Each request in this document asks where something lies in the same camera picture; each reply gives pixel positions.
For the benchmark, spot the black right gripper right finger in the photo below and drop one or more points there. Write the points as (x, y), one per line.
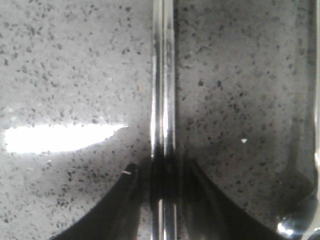
(211, 215)

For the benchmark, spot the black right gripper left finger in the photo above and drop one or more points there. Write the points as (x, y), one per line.
(116, 215)

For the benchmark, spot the silver metal spoon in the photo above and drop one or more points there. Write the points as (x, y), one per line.
(301, 220)

